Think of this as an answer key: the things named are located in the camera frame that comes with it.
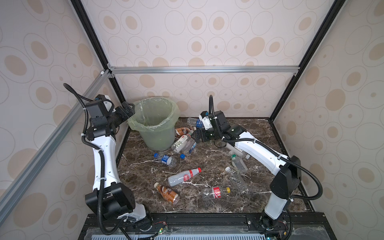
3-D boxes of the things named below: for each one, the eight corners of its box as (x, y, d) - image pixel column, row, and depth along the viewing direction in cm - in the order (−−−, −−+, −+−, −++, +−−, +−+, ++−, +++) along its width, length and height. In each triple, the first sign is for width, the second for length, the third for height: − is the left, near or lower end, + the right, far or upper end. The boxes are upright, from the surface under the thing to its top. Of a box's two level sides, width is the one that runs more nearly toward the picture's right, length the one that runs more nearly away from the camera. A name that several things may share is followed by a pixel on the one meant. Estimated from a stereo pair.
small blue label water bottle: (161, 164, 96) (159, 160, 92) (164, 157, 99) (163, 153, 95) (174, 167, 94) (174, 164, 91) (177, 161, 97) (176, 157, 94)
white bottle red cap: (170, 188, 87) (168, 185, 83) (168, 181, 89) (166, 178, 85) (202, 175, 92) (202, 172, 87) (199, 169, 94) (199, 165, 90)
